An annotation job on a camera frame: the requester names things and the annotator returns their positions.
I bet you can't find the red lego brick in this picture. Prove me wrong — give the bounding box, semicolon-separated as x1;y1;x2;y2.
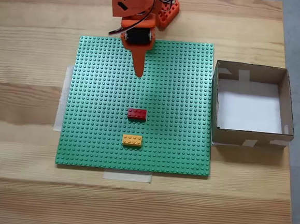
127;108;149;122

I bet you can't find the cardboard box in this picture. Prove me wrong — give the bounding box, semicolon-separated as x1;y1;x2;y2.
207;59;300;152

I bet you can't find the yellow lego brick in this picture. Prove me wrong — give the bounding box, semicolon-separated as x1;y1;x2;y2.
121;134;143;148

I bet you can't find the gripper servo cable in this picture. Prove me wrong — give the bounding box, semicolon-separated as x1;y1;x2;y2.
108;0;157;40

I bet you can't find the long masking tape strip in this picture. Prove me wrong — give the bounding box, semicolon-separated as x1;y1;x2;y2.
52;63;76;133

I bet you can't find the short masking tape strip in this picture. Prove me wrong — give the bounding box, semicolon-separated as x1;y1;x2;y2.
102;168;153;184

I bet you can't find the green lego baseplate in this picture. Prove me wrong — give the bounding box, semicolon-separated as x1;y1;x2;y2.
54;32;221;178

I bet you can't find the white paper sheet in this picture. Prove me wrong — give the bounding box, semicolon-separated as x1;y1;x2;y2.
214;80;287;135

